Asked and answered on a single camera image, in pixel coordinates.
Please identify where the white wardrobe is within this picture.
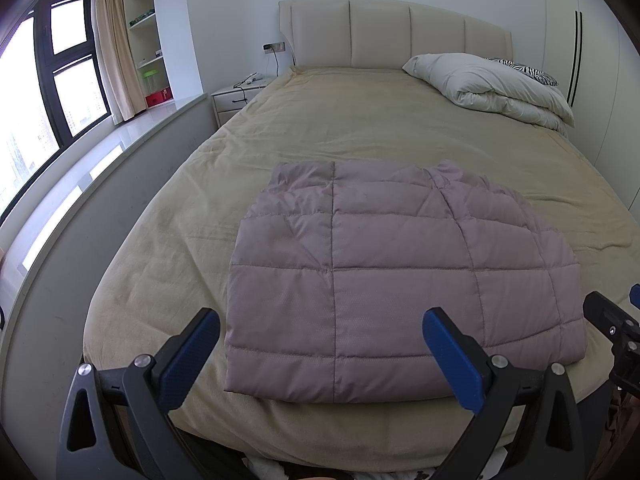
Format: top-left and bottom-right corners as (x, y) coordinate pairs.
(542, 0), (640, 176)

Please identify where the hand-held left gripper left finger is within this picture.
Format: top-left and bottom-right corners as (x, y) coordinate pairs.
(55, 307), (251, 480)

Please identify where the black framed window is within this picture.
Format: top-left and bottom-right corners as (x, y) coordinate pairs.
(0, 0), (111, 226)

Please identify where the white wall shelf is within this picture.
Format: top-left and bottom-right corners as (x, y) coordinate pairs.
(122, 0), (173, 109)

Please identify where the cream padded headboard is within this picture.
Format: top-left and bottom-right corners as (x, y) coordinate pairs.
(278, 0), (514, 70)

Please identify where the white window sill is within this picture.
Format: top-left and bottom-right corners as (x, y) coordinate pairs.
(0, 92), (209, 281)

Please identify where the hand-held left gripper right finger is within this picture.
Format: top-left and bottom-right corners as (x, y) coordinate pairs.
(421, 306), (588, 480)

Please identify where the beige curtain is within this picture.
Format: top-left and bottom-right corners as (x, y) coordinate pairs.
(91, 0), (138, 123)

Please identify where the mauve padded hooded jacket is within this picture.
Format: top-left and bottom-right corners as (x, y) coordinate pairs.
(223, 160), (588, 405)

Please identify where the zebra print pillow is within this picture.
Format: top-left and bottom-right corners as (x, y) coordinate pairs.
(482, 56), (560, 87)

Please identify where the white folded duvet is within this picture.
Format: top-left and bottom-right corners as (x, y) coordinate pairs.
(402, 52), (576, 136)

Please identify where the white nightstand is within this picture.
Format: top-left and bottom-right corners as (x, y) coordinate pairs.
(211, 74), (276, 128)

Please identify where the black charger cable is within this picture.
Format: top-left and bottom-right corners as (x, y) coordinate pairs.
(234, 42), (297, 106)

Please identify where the bed with beige sheet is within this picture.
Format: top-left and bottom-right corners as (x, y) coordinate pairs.
(82, 62), (640, 461)

